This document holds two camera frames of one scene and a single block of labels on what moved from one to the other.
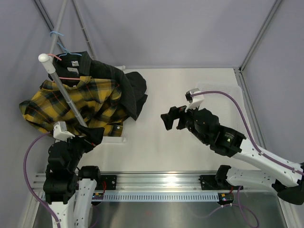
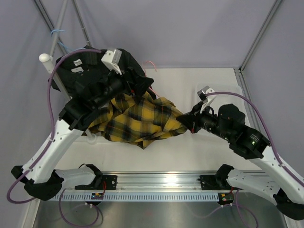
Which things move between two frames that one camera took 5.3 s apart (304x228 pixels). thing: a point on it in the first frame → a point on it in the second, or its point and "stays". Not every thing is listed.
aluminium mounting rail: x=144 y=181 stays
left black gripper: x=94 y=135 → x=141 y=83
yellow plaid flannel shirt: x=97 y=100 → x=136 y=117
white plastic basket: x=221 y=105 stays
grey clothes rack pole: x=49 y=62 stays
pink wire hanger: x=61 y=77 → x=146 y=74
